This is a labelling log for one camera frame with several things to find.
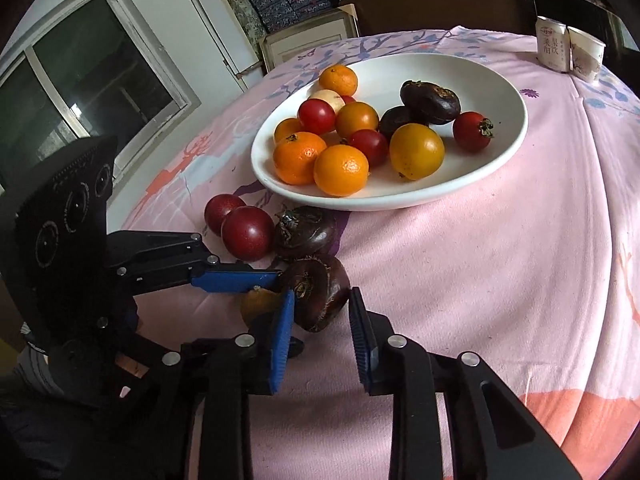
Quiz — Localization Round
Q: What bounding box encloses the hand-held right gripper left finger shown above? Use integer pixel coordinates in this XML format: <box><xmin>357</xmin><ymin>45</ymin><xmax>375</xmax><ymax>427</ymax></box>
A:
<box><xmin>150</xmin><ymin>287</ymin><xmax>296</xmax><ymax>480</ymax></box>

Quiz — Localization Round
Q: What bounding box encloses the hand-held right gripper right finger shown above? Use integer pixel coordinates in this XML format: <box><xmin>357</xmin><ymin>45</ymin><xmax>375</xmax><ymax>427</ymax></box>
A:
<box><xmin>348</xmin><ymin>286</ymin><xmax>583</xmax><ymax>480</ymax></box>

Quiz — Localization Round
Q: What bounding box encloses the dark water chestnut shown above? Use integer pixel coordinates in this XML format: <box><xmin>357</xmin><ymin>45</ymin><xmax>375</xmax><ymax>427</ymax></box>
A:
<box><xmin>378</xmin><ymin>106</ymin><xmax>416</xmax><ymax>141</ymax></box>
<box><xmin>400</xmin><ymin>80</ymin><xmax>462</xmax><ymax>126</ymax></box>
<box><xmin>280</xmin><ymin>255</ymin><xmax>352</xmax><ymax>333</ymax></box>
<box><xmin>272</xmin><ymin>206</ymin><xmax>338</xmax><ymax>262</ymax></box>

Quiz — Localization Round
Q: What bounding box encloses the large orange mandarin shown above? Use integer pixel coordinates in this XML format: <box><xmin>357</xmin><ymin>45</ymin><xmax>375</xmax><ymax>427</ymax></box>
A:
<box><xmin>272</xmin><ymin>131</ymin><xmax>328</xmax><ymax>186</ymax></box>
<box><xmin>313</xmin><ymin>144</ymin><xmax>370</xmax><ymax>197</ymax></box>

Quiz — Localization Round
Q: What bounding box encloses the yellow round fruit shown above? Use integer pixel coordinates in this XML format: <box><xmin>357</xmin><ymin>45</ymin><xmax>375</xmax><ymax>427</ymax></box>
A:
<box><xmin>389</xmin><ymin>123</ymin><xmax>446</xmax><ymax>181</ymax></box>

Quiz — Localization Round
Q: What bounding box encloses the pale round fruit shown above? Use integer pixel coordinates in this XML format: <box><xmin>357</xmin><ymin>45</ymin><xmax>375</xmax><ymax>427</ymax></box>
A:
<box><xmin>307</xmin><ymin>90</ymin><xmax>347</xmax><ymax>113</ymax></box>

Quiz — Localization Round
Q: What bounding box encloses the white plate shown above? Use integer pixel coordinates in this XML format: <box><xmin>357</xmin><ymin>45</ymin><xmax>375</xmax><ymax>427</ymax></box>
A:
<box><xmin>250</xmin><ymin>52</ymin><xmax>529</xmax><ymax>212</ymax></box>

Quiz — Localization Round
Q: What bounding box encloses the person's left hand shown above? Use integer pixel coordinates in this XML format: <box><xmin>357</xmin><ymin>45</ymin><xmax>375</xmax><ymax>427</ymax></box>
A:
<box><xmin>114</xmin><ymin>352</ymin><xmax>152</xmax><ymax>397</ymax></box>

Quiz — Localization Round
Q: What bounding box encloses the dark red plum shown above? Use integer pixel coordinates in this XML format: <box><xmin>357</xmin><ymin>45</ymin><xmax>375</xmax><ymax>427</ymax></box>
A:
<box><xmin>221</xmin><ymin>206</ymin><xmax>276</xmax><ymax>262</ymax></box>
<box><xmin>204</xmin><ymin>193</ymin><xmax>247</xmax><ymax>236</ymax></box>

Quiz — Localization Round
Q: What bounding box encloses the pink deer print tablecloth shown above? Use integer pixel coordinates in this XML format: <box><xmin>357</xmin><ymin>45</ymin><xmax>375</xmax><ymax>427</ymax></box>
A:
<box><xmin>117</xmin><ymin>25</ymin><xmax>640</xmax><ymax>480</ymax></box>

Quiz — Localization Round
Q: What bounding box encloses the white framed window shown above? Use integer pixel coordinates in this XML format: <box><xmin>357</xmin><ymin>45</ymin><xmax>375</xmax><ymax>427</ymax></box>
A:
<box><xmin>0</xmin><ymin>0</ymin><xmax>201</xmax><ymax>196</ymax></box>

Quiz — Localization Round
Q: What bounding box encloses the white leaning board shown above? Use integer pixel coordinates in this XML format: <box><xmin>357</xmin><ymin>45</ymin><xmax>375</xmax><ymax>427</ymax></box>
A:
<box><xmin>181</xmin><ymin>0</ymin><xmax>263</xmax><ymax>91</ymax></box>

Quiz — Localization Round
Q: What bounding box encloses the wooden framed panel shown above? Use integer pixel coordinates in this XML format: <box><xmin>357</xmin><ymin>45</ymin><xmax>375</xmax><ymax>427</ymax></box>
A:
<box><xmin>259</xmin><ymin>4</ymin><xmax>361</xmax><ymax>73</ymax></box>

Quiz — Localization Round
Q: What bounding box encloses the marble slab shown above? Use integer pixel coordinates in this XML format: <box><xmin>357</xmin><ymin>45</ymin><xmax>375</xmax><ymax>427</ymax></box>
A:
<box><xmin>210</xmin><ymin>0</ymin><xmax>266</xmax><ymax>46</ymax></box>

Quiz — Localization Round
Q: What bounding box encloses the stack of blue floral boxes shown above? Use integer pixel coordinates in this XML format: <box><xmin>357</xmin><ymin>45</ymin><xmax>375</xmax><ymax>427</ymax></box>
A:
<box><xmin>245</xmin><ymin>0</ymin><xmax>333</xmax><ymax>33</ymax></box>

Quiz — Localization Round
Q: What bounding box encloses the brown wooden board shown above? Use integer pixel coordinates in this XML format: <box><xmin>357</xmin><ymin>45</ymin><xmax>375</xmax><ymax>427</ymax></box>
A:
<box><xmin>340</xmin><ymin>0</ymin><xmax>536</xmax><ymax>38</ymax></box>

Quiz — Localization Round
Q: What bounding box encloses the white drink can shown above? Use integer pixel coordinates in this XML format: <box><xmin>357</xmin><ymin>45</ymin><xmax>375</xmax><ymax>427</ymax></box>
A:
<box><xmin>535</xmin><ymin>16</ymin><xmax>572</xmax><ymax>72</ymax></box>

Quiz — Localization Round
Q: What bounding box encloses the white paper cup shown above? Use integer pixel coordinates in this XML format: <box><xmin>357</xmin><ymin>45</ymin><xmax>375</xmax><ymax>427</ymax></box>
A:
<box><xmin>567</xmin><ymin>26</ymin><xmax>607</xmax><ymax>83</ymax></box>

